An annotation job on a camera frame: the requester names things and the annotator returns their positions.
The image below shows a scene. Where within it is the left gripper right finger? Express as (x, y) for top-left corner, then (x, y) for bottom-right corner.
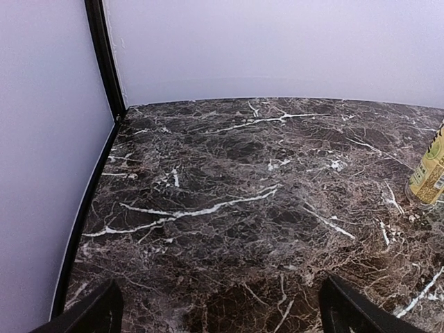
(318, 275), (422, 333)

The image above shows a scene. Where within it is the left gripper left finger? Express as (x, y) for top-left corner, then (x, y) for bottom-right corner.
(33, 280), (123, 333)

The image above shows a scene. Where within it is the yellow tea bottle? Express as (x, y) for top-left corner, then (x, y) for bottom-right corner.
(404, 122), (443, 210)

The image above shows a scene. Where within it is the left black frame post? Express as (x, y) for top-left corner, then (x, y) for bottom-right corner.
(84, 0), (127, 123)

